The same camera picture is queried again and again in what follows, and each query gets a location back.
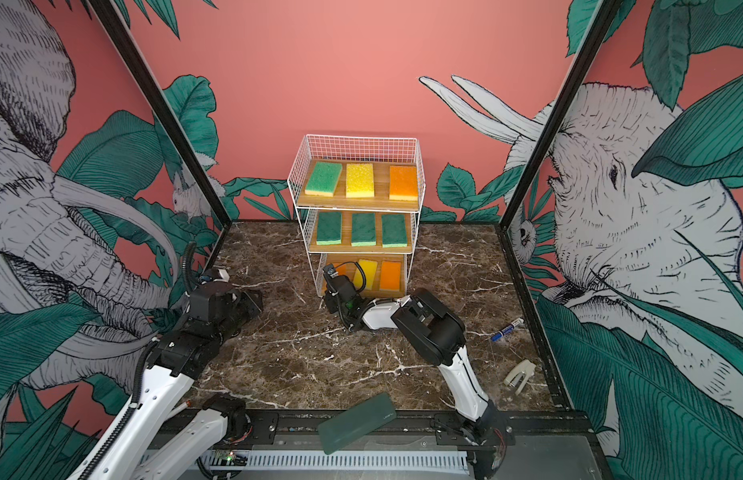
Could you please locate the yellow sponge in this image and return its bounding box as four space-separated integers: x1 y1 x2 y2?
346 162 375 198
354 259 377 291

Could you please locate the dark green sponge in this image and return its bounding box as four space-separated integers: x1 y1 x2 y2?
316 211 343 246
351 212 377 247
381 213 409 248

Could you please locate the bright green sponge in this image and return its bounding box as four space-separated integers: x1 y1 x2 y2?
305 161 343 197

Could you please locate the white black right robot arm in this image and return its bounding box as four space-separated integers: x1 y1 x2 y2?
323 263 499 445

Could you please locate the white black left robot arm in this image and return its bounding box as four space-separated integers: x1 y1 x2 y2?
71 268 264 479

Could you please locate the large dark green foam block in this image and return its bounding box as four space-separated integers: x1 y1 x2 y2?
318 393 397 455

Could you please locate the blue marker pen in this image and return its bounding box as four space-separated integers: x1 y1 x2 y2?
491 318 525 342

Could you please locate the white stapler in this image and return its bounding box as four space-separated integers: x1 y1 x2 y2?
503 359 537 395

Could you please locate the white wire three-tier shelf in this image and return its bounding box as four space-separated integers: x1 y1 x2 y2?
288 134 425 297

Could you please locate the white ribbed front rail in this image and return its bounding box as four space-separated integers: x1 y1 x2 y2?
202 449 469 473

